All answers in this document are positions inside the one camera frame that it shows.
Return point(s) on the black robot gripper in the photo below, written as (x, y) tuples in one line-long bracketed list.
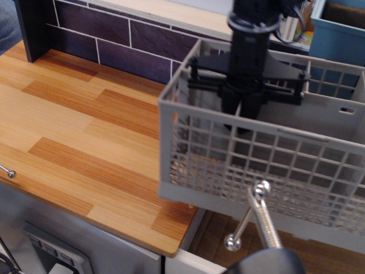
[(248, 75)]

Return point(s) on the grey plastic drying rack basket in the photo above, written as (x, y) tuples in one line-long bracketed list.
[(312, 154)]

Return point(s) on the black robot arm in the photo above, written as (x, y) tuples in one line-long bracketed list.
[(249, 10)]

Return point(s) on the white sink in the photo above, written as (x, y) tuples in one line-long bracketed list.
[(186, 262)]

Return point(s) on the light blue box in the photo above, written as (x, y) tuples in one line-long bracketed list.
[(335, 41)]

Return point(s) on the grey control panel with buttons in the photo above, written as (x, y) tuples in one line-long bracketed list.
[(51, 251)]

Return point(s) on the dark grey shelf post left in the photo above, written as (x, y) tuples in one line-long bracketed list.
[(35, 18)]

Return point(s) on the small silver clamp handle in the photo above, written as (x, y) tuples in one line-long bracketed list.
[(10, 173)]

